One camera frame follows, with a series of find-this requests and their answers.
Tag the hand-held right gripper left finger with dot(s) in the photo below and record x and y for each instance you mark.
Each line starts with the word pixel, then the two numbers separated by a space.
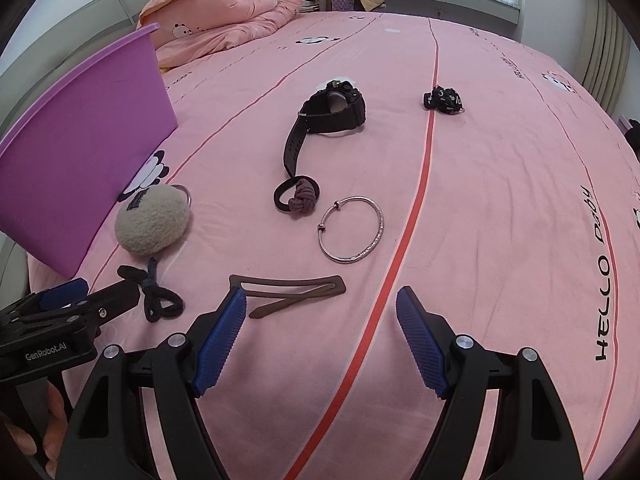
pixel 220 342

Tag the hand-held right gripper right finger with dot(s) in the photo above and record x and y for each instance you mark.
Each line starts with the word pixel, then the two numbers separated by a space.
pixel 422 345

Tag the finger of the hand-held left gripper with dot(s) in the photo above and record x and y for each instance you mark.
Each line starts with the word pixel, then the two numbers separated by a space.
pixel 62 292
pixel 115 300

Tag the brown hair clip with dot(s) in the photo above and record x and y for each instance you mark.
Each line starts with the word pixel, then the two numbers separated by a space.
pixel 330 287

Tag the black wrist watch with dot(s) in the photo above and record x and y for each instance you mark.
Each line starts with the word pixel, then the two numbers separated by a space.
pixel 325 121

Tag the person's left hand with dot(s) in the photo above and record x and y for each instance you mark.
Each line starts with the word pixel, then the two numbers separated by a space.
pixel 55 410

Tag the pink printed bedsheet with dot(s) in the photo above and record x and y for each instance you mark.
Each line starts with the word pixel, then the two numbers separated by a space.
pixel 500 210

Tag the grey padded headboard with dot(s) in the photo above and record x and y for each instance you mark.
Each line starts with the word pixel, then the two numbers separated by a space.
pixel 65 45

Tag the folded pink quilt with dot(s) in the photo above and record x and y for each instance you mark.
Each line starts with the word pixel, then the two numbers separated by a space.
pixel 225 15

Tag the beige curtain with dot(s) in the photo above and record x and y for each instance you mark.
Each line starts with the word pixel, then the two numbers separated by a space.
pixel 605 50

